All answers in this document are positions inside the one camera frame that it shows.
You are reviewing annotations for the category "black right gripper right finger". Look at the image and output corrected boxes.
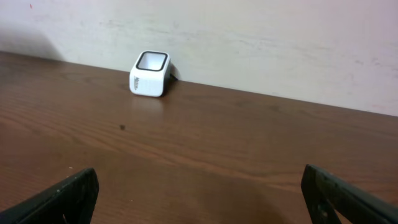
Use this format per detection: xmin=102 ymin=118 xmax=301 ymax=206
xmin=301 ymin=164 xmax=397 ymax=224

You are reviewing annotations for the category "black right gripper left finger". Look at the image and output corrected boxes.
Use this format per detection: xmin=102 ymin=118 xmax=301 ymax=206
xmin=1 ymin=167 xmax=99 ymax=223

